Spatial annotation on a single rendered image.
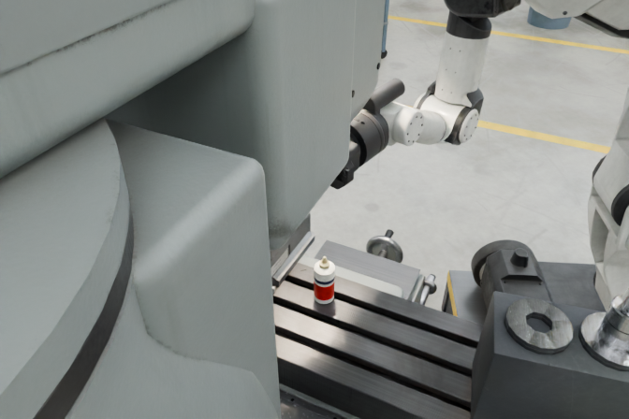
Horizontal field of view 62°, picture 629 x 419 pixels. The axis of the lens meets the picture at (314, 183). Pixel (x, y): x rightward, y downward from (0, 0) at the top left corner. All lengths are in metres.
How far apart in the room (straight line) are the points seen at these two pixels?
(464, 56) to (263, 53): 0.78
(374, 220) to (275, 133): 2.25
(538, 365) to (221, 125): 0.55
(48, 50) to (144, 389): 0.16
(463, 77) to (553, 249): 1.69
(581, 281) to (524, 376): 0.94
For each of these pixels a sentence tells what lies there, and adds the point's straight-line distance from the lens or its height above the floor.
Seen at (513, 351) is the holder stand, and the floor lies 1.09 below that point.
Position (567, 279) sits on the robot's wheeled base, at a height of 0.57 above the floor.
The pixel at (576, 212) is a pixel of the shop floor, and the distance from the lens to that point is 3.01.
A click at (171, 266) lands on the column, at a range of 0.26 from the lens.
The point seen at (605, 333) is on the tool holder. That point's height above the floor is 1.12.
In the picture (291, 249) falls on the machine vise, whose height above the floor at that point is 0.94.
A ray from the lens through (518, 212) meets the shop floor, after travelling 2.89.
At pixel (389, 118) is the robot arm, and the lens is 0.93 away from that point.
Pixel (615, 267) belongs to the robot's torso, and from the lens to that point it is 1.42.
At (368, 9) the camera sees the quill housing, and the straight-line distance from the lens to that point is 0.64.
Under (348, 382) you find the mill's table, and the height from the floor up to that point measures 0.90.
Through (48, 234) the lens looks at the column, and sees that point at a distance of 0.23.
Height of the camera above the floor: 1.70
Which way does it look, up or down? 36 degrees down
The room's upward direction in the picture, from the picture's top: straight up
